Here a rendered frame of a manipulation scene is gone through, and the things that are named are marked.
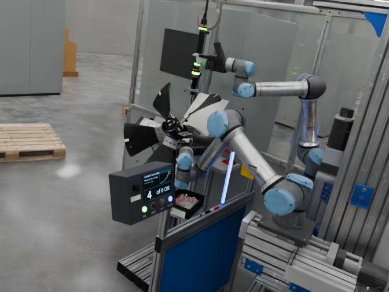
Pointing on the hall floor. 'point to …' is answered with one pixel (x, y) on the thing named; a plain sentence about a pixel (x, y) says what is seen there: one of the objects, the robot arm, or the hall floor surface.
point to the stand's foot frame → (138, 267)
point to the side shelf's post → (207, 189)
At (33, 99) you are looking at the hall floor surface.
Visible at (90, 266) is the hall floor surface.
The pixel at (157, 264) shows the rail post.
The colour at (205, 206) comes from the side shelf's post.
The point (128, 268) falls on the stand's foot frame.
